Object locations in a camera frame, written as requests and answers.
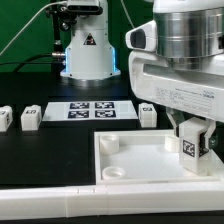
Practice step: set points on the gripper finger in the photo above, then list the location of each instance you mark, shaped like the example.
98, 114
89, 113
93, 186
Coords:
210, 136

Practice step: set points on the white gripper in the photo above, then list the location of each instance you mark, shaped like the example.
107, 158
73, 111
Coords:
198, 92

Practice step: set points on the white square tabletop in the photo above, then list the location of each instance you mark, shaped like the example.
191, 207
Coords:
148, 156

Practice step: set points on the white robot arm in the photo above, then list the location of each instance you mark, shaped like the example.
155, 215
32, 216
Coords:
176, 59

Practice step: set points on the white L-shaped fence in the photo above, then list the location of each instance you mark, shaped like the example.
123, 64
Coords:
77, 201

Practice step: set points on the white marker sheet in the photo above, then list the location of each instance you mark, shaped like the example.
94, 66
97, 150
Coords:
89, 110

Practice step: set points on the black camera stand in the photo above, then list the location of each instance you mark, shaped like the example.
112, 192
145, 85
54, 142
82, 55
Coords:
62, 20

